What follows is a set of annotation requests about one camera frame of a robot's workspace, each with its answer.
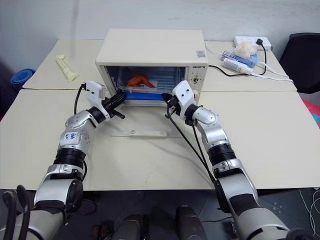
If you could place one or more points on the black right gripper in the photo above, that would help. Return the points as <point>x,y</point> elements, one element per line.
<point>173,106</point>

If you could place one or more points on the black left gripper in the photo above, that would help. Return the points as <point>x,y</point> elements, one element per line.
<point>110,103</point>

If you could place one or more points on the clear food container blue lid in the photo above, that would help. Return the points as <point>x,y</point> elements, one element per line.
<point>165,80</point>

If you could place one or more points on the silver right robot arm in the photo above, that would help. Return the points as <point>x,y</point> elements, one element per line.
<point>217,135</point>

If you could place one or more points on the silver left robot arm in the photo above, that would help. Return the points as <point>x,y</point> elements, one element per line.
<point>72,140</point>

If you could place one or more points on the glass toaster oven door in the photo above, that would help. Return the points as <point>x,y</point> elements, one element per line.
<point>140,117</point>

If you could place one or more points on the orange food piece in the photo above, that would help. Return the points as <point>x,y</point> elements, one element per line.
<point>138,80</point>

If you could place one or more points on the cream toaster oven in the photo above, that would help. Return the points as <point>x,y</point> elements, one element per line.
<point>150,47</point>

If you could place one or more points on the small oven warning sticker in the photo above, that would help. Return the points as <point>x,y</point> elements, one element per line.
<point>200,53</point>

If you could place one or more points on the pale yellow ribbed tube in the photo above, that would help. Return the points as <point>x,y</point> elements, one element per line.
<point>65,67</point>

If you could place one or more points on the white squeeze bottle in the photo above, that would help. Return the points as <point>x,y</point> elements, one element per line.
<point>235,65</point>

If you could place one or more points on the blue white small tube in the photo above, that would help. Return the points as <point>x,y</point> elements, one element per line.
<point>228,55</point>

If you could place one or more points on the white fluffy wad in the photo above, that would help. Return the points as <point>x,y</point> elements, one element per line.
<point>243,49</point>

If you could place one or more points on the blue round disc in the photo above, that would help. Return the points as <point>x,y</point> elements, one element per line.
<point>255,60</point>

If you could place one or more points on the blue rolled mat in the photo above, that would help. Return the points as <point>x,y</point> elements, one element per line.
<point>22,76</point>

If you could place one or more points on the white power strip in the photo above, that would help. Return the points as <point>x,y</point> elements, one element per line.
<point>250,40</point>

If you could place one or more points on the black power plug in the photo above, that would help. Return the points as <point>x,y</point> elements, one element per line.
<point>260,41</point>

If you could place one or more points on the dark rounded shape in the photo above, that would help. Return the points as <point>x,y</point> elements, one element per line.
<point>190,222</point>
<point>131,227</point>

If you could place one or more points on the black chair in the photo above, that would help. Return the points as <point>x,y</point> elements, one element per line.
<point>302,62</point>

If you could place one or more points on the red pink bag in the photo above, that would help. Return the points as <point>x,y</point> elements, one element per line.
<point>313,112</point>

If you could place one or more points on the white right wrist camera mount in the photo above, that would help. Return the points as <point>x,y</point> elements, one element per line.
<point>184,93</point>

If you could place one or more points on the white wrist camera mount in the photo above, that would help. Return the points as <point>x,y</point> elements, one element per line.
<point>184,93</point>
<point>94,89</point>

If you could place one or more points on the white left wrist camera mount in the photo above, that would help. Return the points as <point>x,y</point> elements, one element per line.
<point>94,89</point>

